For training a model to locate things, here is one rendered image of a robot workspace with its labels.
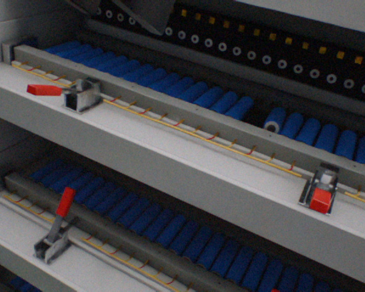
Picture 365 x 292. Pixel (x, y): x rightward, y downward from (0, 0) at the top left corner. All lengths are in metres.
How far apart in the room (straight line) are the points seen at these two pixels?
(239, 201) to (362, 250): 0.11
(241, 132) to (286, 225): 0.10
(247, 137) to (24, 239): 0.32
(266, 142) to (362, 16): 0.14
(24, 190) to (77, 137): 0.18
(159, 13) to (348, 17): 0.19
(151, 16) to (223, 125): 0.23
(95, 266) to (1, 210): 0.17
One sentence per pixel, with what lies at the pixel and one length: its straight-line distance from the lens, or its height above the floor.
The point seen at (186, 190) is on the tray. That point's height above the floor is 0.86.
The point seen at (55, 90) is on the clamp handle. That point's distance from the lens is 0.39.
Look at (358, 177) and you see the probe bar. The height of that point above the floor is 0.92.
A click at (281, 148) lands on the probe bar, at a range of 0.38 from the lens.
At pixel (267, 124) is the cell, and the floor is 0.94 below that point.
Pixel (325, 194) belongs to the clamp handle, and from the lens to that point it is 0.30.
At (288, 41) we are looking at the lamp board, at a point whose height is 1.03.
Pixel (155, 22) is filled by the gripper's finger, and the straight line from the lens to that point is 0.18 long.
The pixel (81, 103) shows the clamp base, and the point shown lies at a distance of 0.42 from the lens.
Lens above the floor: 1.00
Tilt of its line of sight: 15 degrees down
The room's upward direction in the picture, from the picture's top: 16 degrees clockwise
